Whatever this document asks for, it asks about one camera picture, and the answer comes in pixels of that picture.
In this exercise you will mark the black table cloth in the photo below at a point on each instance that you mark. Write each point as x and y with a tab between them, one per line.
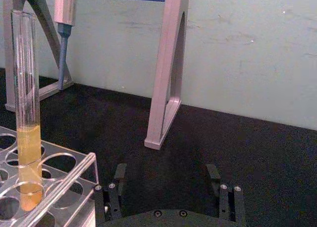
223	142

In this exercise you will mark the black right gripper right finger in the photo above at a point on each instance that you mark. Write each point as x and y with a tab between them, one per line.
229	202

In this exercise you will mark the glass test tube yellow liquid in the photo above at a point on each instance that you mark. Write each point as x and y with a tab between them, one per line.
29	147

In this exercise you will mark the clear acrylic test tube rack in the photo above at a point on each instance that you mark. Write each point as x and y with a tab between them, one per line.
62	194

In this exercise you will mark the silver metal stand blue bar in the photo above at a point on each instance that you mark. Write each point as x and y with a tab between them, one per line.
162	98

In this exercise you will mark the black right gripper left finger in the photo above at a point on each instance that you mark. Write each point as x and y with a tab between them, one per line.
114	199

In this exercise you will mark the silver dispenser with grey tip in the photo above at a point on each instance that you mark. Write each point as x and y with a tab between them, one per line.
65	11

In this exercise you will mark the plain pale wall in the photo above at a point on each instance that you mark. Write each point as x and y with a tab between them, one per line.
247	51

